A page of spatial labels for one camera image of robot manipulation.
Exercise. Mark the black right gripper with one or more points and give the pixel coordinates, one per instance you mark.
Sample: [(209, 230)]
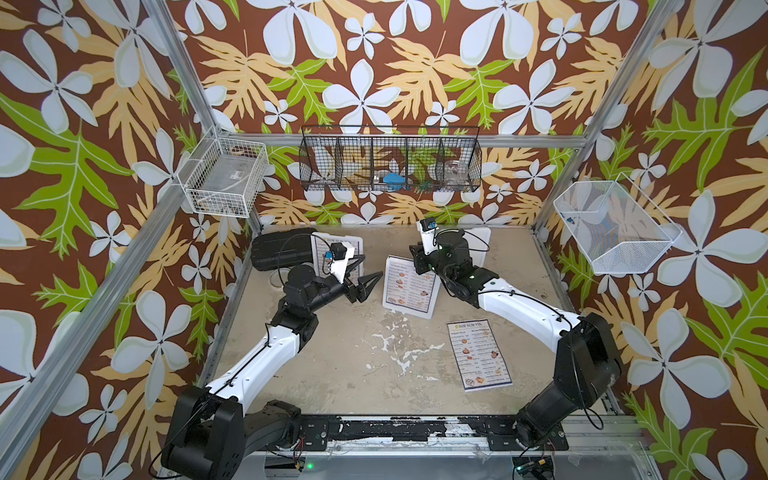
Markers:
[(419, 258)]

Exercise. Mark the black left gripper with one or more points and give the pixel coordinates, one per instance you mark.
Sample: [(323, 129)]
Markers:
[(351, 293)]

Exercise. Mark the dim sum menu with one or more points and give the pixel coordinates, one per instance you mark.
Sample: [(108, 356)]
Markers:
[(479, 359), (320, 244), (409, 285)]

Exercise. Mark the white menu holder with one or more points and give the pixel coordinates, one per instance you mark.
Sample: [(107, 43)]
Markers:
[(478, 239), (411, 287), (337, 255)]

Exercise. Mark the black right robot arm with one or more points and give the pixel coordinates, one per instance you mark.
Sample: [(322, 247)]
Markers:
[(587, 359)]

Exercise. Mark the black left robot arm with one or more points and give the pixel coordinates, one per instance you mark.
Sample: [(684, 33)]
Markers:
[(212, 429)]

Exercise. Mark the blue object in basket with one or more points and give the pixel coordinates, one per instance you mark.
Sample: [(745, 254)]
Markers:
[(394, 182)]

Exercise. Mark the black plastic case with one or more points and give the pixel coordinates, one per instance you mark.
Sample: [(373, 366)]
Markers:
[(282, 249)]

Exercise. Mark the white mesh basket right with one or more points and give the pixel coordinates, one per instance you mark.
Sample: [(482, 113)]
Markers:
[(616, 225)]

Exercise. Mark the black wire basket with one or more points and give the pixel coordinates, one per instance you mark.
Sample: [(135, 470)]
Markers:
[(431, 158)]

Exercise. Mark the white wire basket left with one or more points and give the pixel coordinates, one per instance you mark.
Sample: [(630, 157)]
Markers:
[(222, 176)]

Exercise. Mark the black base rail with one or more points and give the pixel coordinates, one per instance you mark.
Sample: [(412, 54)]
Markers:
[(314, 432)]

